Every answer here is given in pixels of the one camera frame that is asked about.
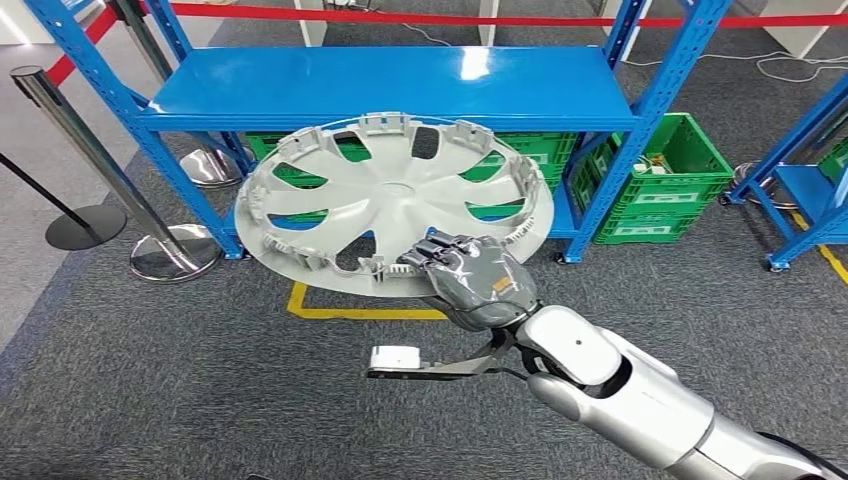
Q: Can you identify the silver plastic wheel hubcap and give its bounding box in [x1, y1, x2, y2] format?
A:
[233, 112, 556, 299]

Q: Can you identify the blue metal shelf rack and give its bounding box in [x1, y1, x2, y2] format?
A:
[23, 0, 733, 266]
[722, 76, 848, 273]

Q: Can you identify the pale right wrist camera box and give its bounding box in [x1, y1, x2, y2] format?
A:
[369, 345, 423, 370]

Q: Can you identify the black barrier stanchion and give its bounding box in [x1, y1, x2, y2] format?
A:
[0, 152, 128, 252]

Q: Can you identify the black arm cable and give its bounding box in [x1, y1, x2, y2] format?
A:
[758, 431, 848, 480]

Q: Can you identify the chrome barrier stanchion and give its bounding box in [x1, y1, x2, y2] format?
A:
[9, 64, 223, 285]
[731, 162, 798, 211]
[109, 0, 257, 189]

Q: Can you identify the green plastic crate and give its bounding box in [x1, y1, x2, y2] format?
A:
[245, 132, 374, 190]
[818, 135, 848, 184]
[466, 168, 572, 223]
[264, 192, 333, 227]
[592, 205, 705, 247]
[572, 112, 735, 221]
[463, 132, 582, 183]

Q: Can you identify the red barrier belt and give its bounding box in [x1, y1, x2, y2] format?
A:
[46, 6, 121, 87]
[168, 1, 848, 30]

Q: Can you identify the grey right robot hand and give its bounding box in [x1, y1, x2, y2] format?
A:
[396, 228, 541, 333]

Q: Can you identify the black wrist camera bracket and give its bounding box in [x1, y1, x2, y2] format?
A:
[366, 331, 526, 383]

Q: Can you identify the white floor cable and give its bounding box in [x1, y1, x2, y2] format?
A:
[396, 23, 453, 48]
[622, 49, 848, 85]

